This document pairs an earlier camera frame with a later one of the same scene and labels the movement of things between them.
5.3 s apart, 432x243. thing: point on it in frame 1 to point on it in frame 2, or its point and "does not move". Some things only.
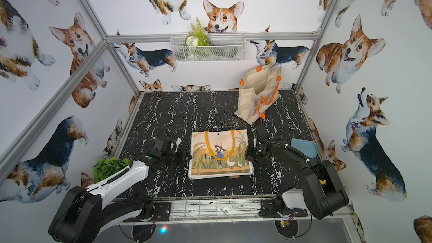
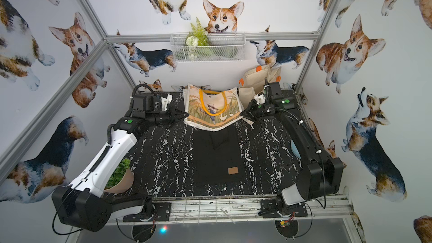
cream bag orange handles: (259, 90) does not move
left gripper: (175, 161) to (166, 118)
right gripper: (249, 155) to (250, 112)
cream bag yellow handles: (219, 153) to (210, 109)
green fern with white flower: (197, 37) does not move
